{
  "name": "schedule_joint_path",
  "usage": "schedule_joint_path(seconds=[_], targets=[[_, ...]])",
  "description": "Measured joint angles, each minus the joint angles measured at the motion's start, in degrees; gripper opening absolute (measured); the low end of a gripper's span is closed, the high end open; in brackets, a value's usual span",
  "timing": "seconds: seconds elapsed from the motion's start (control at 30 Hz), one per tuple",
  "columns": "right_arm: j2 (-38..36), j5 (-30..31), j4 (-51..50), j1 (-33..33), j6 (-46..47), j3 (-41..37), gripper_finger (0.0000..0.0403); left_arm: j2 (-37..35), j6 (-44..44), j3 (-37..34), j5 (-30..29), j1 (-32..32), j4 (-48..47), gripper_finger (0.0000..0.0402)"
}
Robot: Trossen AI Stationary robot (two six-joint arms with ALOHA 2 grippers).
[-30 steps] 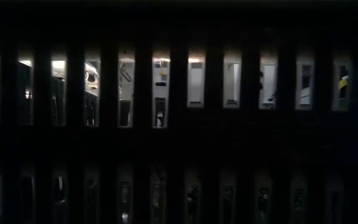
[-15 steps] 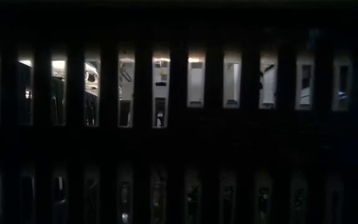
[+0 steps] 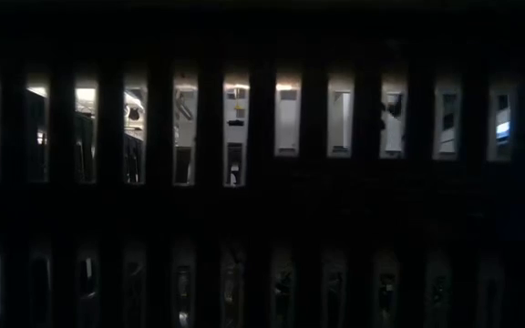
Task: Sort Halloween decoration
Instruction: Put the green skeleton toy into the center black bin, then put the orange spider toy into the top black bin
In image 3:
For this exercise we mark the black plastic slotted basket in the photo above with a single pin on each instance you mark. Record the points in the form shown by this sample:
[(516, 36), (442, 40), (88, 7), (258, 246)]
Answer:
[(262, 205)]

